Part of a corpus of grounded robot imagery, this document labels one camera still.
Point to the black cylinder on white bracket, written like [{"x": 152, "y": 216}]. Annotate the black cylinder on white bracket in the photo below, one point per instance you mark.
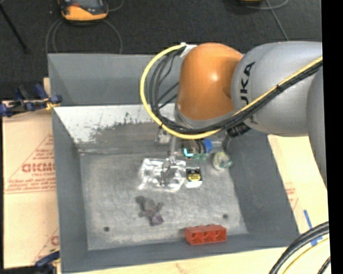
[{"x": 238, "y": 130}]

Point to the brown cardboard board red print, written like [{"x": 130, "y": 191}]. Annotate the brown cardboard board red print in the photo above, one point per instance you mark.
[{"x": 28, "y": 217}]

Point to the grey and purple toy animal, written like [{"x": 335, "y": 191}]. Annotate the grey and purple toy animal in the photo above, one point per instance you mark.
[{"x": 149, "y": 208}]

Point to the red toy brick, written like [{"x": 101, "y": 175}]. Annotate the red toy brick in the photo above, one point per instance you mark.
[{"x": 205, "y": 235}]

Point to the white black yellow small box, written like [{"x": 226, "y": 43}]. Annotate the white black yellow small box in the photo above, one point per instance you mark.
[{"x": 193, "y": 175}]

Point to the clear plastic packet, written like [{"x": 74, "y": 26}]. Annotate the clear plastic packet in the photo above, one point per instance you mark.
[{"x": 150, "y": 176}]

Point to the grey metal bin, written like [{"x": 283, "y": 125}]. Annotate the grey metal bin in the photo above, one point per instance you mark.
[{"x": 114, "y": 175}]

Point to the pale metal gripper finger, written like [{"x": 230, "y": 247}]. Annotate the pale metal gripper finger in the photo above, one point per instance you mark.
[
  {"x": 173, "y": 170},
  {"x": 165, "y": 175}
]

